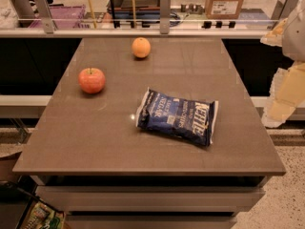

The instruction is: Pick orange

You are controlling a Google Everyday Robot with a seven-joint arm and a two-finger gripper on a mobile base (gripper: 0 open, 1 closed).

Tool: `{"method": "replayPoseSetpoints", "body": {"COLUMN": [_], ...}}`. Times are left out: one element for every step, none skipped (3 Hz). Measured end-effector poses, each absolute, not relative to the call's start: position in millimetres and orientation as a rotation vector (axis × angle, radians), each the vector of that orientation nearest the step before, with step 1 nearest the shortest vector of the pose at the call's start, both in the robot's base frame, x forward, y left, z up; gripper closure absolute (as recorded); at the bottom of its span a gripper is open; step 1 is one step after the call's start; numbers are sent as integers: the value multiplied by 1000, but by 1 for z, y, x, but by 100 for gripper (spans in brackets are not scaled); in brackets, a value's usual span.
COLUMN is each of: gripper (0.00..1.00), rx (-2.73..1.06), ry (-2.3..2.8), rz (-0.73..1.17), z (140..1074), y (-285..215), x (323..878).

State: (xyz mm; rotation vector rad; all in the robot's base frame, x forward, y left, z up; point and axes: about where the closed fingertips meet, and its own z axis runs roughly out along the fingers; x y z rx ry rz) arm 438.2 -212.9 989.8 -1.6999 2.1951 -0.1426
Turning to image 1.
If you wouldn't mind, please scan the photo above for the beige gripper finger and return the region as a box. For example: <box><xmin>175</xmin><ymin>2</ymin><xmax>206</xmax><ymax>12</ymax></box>
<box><xmin>261</xmin><ymin>62</ymin><xmax>305</xmax><ymax>128</ymax></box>
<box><xmin>260</xmin><ymin>18</ymin><xmax>287</xmax><ymax>47</ymax></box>

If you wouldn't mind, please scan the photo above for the orange fruit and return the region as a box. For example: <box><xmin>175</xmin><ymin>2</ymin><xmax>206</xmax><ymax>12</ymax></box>
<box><xmin>132</xmin><ymin>37</ymin><xmax>151</xmax><ymax>58</ymax></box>

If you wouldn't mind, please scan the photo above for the cardboard box with label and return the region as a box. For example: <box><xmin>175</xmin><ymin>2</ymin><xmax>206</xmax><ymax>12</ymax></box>
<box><xmin>205</xmin><ymin>0</ymin><xmax>244</xmax><ymax>19</ymax></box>

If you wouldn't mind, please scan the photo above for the blue Kettle chips bag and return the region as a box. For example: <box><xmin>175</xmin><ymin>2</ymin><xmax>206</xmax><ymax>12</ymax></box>
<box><xmin>135</xmin><ymin>89</ymin><xmax>218</xmax><ymax>147</ymax></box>

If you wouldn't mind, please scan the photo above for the blue bin in background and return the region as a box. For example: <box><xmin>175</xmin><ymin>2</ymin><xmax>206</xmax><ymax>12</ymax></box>
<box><xmin>114</xmin><ymin>10</ymin><xmax>161</xmax><ymax>28</ymax></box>

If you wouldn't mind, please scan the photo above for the red apple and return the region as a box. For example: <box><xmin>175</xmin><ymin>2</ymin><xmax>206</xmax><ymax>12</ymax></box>
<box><xmin>78</xmin><ymin>68</ymin><xmax>106</xmax><ymax>94</ymax></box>

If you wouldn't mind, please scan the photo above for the purple plastic crate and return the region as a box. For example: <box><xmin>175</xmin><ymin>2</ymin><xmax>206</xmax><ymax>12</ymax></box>
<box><xmin>30</xmin><ymin>5</ymin><xmax>86</xmax><ymax>29</ymax></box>

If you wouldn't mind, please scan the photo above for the grey table drawer unit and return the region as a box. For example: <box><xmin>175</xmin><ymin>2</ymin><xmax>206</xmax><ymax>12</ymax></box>
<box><xmin>36</xmin><ymin>185</ymin><xmax>265</xmax><ymax>229</ymax></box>

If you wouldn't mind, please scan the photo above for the glass railing with metal posts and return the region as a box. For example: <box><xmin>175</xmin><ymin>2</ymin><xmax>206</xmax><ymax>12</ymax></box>
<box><xmin>0</xmin><ymin>0</ymin><xmax>305</xmax><ymax>38</ymax></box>

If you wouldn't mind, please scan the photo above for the snack box on floor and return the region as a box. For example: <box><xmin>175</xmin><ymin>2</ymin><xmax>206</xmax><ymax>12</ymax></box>
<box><xmin>18</xmin><ymin>202</ymin><xmax>66</xmax><ymax>229</ymax></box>

